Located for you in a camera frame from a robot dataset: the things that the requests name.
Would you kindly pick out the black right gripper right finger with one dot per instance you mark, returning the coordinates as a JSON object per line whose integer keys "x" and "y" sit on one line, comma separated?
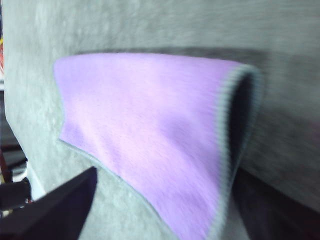
{"x": 280, "y": 217}

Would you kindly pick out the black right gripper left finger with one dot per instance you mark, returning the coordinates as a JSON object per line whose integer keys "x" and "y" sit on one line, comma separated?
{"x": 55, "y": 215}

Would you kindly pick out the purple towel with grey hem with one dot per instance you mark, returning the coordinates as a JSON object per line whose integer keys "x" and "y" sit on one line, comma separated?
{"x": 140, "y": 112}

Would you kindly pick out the dark room furniture frame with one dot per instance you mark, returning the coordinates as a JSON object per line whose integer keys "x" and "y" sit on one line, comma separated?
{"x": 10, "y": 150}

